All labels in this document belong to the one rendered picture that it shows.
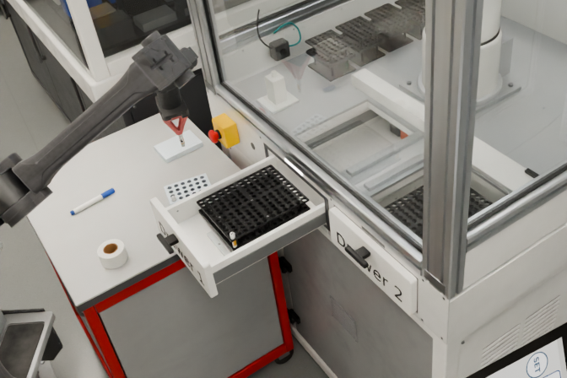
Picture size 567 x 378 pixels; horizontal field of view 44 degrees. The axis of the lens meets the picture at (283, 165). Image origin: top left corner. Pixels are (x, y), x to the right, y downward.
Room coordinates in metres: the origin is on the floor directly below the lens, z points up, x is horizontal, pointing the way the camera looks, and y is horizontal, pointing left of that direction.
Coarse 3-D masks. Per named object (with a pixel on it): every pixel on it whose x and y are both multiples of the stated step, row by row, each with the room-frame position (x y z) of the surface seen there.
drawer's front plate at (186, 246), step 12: (156, 204) 1.30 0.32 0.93; (156, 216) 1.31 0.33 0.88; (168, 216) 1.25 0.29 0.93; (168, 228) 1.24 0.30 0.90; (180, 228) 1.20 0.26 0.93; (180, 240) 1.18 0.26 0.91; (180, 252) 1.20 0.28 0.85; (192, 252) 1.12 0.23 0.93; (192, 264) 1.14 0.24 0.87; (204, 264) 1.08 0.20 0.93; (204, 276) 1.08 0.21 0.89; (204, 288) 1.10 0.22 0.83; (216, 288) 1.08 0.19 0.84
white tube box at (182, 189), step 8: (200, 176) 1.54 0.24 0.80; (176, 184) 1.53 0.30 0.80; (184, 184) 1.53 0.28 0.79; (192, 184) 1.51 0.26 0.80; (200, 184) 1.51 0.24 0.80; (208, 184) 1.50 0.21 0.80; (168, 192) 1.49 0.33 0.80; (176, 192) 1.49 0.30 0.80; (184, 192) 1.49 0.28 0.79; (192, 192) 1.48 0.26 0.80; (168, 200) 1.48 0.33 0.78; (176, 200) 1.46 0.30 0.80
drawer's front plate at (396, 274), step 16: (336, 208) 1.19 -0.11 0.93; (336, 224) 1.17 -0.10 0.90; (352, 224) 1.13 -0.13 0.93; (336, 240) 1.18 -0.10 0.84; (352, 240) 1.12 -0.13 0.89; (368, 240) 1.07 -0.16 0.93; (384, 256) 1.02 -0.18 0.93; (368, 272) 1.07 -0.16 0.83; (384, 272) 1.02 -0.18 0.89; (400, 272) 0.97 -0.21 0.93; (384, 288) 1.02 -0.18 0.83; (400, 288) 0.97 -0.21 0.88; (416, 288) 0.95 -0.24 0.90; (400, 304) 0.97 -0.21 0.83; (416, 304) 0.95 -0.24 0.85
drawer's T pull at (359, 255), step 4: (344, 248) 1.08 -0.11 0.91; (348, 248) 1.08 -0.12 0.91; (352, 248) 1.08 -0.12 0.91; (360, 248) 1.07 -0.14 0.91; (364, 248) 1.07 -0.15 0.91; (348, 252) 1.07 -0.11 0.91; (352, 252) 1.06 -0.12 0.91; (356, 252) 1.06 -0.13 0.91; (360, 252) 1.06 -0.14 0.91; (364, 252) 1.06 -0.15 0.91; (368, 252) 1.06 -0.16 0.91; (352, 256) 1.06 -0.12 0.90; (356, 256) 1.05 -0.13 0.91; (360, 256) 1.05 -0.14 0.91; (364, 256) 1.05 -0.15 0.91; (368, 256) 1.05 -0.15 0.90; (356, 260) 1.04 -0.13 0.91; (360, 260) 1.04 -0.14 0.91; (364, 260) 1.04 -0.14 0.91; (360, 264) 1.03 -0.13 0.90; (364, 264) 1.02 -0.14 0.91; (368, 264) 1.02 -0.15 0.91
